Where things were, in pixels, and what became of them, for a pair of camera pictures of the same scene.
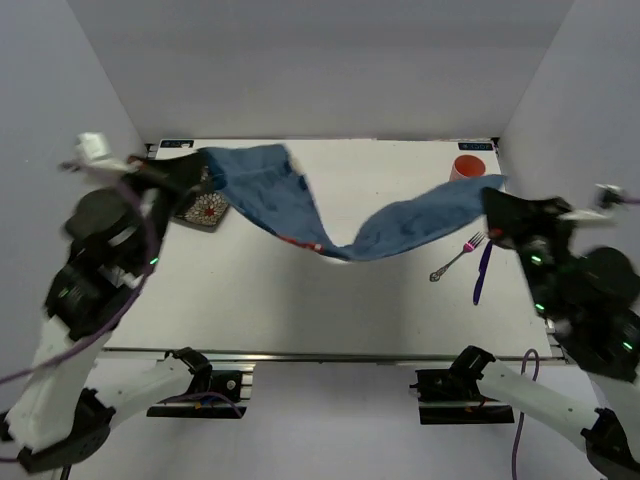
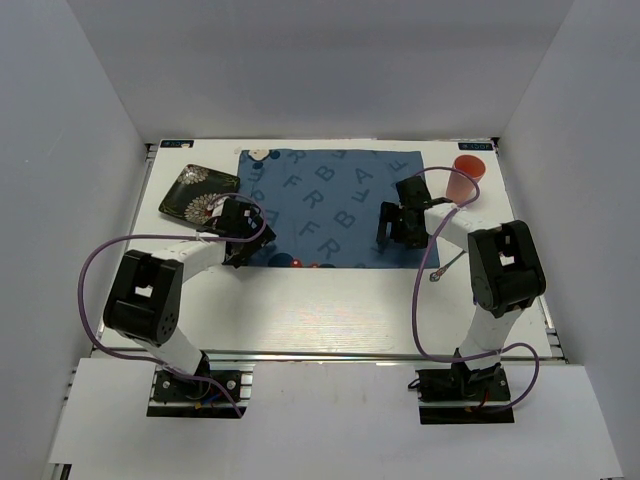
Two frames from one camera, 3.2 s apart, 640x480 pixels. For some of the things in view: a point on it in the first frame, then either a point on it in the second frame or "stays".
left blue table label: (176, 143) stays
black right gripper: (507, 215) -> (391, 212)
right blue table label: (475, 146) stays
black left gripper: (182, 174) -> (255, 246)
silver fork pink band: (437, 274) stays
